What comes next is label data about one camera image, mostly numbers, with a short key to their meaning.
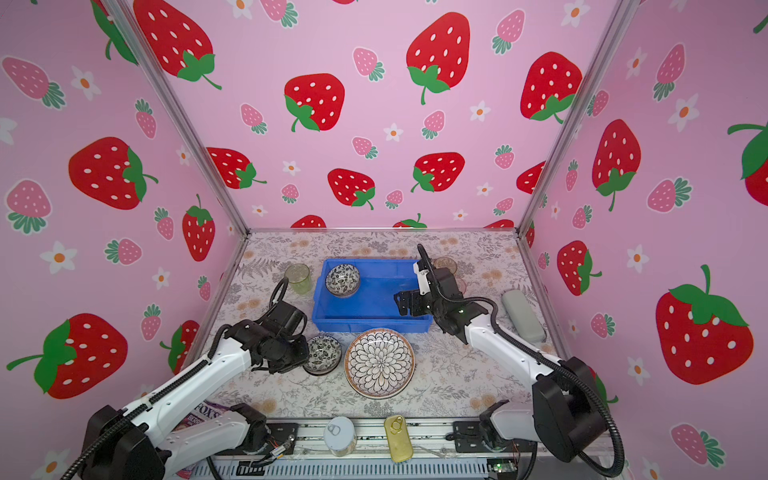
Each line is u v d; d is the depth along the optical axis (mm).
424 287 747
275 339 601
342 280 1011
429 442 746
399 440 704
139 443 383
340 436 701
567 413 412
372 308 1018
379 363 856
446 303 637
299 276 959
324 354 859
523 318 946
